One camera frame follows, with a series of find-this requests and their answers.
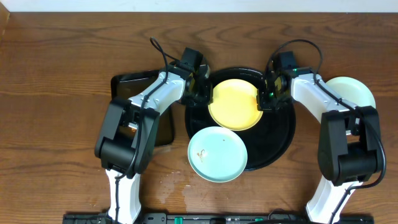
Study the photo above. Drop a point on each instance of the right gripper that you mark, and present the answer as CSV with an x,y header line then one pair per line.
x,y
262,104

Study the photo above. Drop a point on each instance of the light blue plate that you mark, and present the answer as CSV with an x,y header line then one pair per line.
x,y
217,154
352,90

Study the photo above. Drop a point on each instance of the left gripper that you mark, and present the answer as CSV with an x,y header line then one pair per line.
x,y
200,94

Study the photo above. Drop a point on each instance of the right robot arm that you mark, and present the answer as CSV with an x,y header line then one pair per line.
x,y
350,151

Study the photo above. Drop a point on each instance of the black rectangular water tray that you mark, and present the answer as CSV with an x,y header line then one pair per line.
x,y
131,84

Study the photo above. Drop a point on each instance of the yellow plate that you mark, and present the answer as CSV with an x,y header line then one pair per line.
x,y
234,105

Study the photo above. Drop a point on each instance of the round black tray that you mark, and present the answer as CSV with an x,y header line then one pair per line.
x,y
267,140

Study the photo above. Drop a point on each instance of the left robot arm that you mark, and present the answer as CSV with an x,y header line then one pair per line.
x,y
127,136

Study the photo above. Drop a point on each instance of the light blue plate bottom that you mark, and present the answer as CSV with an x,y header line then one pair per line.
x,y
217,154

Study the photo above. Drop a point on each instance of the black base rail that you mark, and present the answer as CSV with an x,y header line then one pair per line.
x,y
162,218

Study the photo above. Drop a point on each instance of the light blue plate top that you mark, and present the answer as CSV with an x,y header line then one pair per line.
x,y
352,90

